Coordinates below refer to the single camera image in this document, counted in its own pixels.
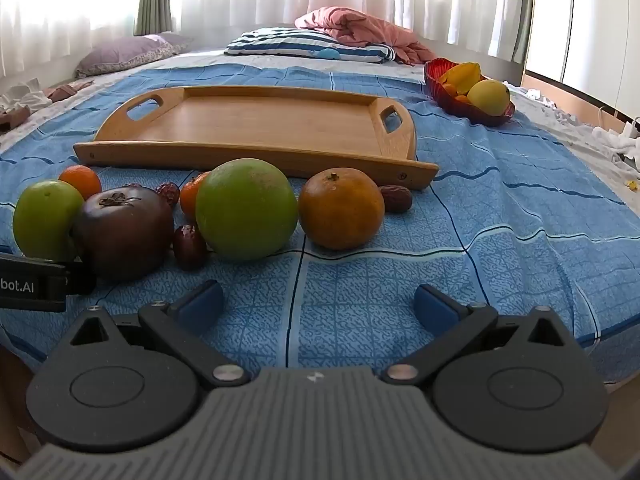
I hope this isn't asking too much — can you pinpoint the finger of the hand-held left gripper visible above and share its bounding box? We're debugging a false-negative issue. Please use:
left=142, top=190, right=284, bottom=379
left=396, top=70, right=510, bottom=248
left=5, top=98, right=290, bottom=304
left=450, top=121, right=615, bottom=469
left=64, top=261, right=97, bottom=297

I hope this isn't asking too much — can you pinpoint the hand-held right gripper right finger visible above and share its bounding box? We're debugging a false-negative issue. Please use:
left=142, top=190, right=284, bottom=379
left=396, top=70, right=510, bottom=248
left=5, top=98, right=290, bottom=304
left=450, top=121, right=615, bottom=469
left=382, top=284, right=571, bottom=389

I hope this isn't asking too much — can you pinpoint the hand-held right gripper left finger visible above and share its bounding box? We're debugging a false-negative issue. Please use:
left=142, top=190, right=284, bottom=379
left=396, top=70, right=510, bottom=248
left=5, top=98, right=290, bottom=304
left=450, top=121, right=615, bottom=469
left=70, top=280, right=250, bottom=389

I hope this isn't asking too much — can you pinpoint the red date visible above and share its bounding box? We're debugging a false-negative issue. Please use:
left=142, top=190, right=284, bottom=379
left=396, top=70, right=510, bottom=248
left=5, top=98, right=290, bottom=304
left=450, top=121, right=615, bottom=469
left=378, top=185, right=413, bottom=214
left=155, top=182, right=181, bottom=208
left=172, top=224, right=208, bottom=271

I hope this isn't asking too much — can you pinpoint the dark purple round fruit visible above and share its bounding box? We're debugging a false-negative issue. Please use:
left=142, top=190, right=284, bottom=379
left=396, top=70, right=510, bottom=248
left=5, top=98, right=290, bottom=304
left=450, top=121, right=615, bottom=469
left=72, top=186, right=175, bottom=281

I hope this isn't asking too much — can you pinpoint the small tangerine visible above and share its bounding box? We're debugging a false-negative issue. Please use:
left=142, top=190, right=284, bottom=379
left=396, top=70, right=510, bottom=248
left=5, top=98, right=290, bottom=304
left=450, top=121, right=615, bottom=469
left=58, top=165, right=102, bottom=201
left=179, top=171, right=212, bottom=226

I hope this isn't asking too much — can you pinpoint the wooden tray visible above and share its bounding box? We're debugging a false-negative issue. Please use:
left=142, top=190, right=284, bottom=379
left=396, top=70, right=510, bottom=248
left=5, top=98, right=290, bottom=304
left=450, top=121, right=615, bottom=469
left=72, top=85, right=440, bottom=191

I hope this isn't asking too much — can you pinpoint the green apple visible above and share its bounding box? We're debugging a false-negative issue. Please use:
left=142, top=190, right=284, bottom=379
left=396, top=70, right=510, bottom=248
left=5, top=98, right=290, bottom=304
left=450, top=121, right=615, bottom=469
left=12, top=180, right=86, bottom=261

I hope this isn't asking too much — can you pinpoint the blue checkered blanket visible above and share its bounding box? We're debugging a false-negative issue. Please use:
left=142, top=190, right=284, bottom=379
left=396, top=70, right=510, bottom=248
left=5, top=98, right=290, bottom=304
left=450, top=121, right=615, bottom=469
left=0, top=65, right=640, bottom=386

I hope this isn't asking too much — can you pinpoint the large green pomelo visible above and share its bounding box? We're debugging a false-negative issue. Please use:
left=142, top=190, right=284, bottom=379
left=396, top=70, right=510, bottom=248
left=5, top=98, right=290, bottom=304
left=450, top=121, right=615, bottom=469
left=195, top=158, right=299, bottom=261

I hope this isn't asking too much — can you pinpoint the large orange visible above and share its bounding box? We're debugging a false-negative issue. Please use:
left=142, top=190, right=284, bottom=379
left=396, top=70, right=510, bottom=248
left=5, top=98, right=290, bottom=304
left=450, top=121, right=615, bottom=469
left=298, top=170, right=386, bottom=251

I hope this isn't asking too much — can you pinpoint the brown cloth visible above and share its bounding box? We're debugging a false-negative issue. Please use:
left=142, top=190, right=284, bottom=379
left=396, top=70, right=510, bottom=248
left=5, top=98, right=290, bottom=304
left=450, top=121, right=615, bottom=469
left=42, top=80, right=94, bottom=102
left=0, top=106, right=32, bottom=132

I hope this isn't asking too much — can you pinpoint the yellow pear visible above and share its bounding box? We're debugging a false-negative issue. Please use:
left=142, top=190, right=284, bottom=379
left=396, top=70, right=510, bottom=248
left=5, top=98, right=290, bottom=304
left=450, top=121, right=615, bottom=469
left=466, top=79, right=512, bottom=117

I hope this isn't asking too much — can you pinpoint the red glass bowl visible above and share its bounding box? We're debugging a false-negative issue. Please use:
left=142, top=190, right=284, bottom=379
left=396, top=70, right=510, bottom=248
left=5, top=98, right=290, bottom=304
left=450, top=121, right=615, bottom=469
left=424, top=57, right=516, bottom=128

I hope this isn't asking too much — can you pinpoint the purple pillow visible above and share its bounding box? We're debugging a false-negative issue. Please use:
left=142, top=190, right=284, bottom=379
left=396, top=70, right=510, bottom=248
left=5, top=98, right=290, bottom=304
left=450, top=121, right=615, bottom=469
left=75, top=32, right=195, bottom=79

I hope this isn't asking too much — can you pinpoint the yellow starfruit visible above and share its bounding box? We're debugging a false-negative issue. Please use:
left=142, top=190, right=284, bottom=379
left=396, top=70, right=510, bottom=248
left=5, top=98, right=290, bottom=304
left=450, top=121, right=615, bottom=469
left=439, top=61, right=483, bottom=96

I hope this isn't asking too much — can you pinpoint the white crumpled cloth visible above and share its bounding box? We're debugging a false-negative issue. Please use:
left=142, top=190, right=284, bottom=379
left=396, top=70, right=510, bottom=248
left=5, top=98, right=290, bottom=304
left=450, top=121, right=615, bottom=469
left=592, top=125, right=640, bottom=162

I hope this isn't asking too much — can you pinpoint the blue white striped pillow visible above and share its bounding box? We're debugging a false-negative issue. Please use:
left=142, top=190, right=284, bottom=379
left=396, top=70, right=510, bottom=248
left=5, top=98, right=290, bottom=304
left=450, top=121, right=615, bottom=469
left=223, top=27, right=396, bottom=64

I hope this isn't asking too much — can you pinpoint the pink quilt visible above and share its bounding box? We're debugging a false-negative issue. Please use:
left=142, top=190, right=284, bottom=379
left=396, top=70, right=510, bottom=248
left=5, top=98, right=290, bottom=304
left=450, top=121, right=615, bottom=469
left=294, top=6, right=436, bottom=66

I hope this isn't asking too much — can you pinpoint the white wardrobe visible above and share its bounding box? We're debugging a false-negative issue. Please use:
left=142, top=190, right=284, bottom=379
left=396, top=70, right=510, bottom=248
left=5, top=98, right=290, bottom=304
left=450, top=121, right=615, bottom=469
left=522, top=0, right=640, bottom=116

